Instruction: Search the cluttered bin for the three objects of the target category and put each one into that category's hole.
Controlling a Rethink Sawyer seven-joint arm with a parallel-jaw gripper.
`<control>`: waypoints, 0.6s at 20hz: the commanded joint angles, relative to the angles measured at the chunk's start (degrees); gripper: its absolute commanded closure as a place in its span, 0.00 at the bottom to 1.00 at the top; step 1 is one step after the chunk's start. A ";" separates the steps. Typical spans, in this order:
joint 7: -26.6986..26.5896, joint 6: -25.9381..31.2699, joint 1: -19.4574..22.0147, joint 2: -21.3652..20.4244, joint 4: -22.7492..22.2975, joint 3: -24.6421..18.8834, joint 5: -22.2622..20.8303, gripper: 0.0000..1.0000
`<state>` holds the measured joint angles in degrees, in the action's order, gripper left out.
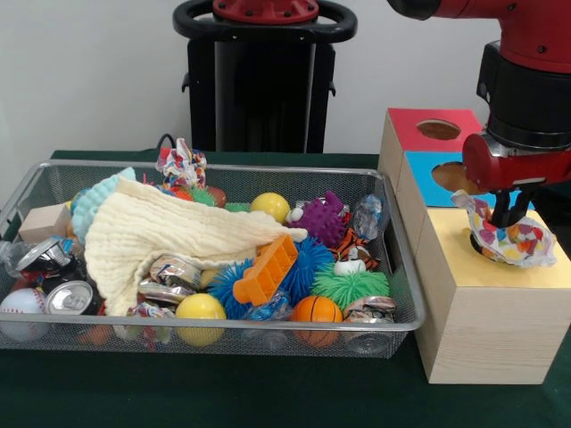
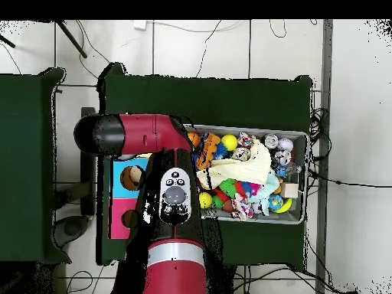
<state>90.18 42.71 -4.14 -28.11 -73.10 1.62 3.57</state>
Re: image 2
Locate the black tripod leg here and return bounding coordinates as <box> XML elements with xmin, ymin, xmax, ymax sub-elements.
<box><xmin>0</xmin><ymin>33</ymin><xmax>16</xmax><ymax>49</ymax></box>
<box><xmin>56</xmin><ymin>19</ymin><xmax>88</xmax><ymax>59</ymax></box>

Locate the blue spiky ball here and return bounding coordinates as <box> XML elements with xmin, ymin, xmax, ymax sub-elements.
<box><xmin>191</xmin><ymin>142</ymin><xmax>229</xmax><ymax>163</ymax></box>

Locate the wooden box with three holes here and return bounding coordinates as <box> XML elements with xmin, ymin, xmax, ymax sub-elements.
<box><xmin>108</xmin><ymin>154</ymin><xmax>154</xmax><ymax>240</ymax></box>

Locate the dark green tablecloth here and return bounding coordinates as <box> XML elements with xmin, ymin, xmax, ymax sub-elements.
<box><xmin>0</xmin><ymin>67</ymin><xmax>72</xmax><ymax>264</ymax></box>
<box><xmin>96</xmin><ymin>62</ymin><xmax>313</xmax><ymax>266</ymax></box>

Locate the yellow plastic ball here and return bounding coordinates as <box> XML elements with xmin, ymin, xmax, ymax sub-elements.
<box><xmin>220</xmin><ymin>133</ymin><xmax>239</xmax><ymax>152</ymax></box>
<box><xmin>198</xmin><ymin>191</ymin><xmax>214</xmax><ymax>210</ymax></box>

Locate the floral patterned cloth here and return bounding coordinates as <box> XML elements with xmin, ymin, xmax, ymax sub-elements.
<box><xmin>230</xmin><ymin>192</ymin><xmax>255</xmax><ymax>221</ymax></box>

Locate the orange mini basketball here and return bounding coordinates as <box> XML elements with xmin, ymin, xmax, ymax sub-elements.
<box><xmin>187</xmin><ymin>131</ymin><xmax>201</xmax><ymax>149</ymax></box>

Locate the grey round floor stand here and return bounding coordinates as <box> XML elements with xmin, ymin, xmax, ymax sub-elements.
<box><xmin>52</xmin><ymin>214</ymin><xmax>90</xmax><ymax>249</ymax></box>

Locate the black cable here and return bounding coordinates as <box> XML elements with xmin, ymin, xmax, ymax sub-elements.
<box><xmin>308</xmin><ymin>170</ymin><xmax>392</xmax><ymax>188</ymax></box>

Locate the black upright panel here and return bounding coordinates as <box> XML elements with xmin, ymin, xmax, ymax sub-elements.
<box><xmin>80</xmin><ymin>106</ymin><xmax>96</xmax><ymax>216</ymax></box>

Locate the cream waffle cloth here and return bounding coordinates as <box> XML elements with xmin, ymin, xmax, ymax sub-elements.
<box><xmin>196</xmin><ymin>139</ymin><xmax>273</xmax><ymax>191</ymax></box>

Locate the clear mesh bin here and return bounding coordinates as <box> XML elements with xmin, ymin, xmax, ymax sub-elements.
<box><xmin>183</xmin><ymin>123</ymin><xmax>310</xmax><ymax>225</ymax></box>

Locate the orange plastic block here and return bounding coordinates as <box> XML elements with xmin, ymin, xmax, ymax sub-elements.
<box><xmin>195</xmin><ymin>132</ymin><xmax>221</xmax><ymax>171</ymax></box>

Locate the white baseball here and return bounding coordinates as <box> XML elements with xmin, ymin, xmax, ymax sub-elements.
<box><xmin>276</xmin><ymin>137</ymin><xmax>294</xmax><ymax>152</ymax></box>

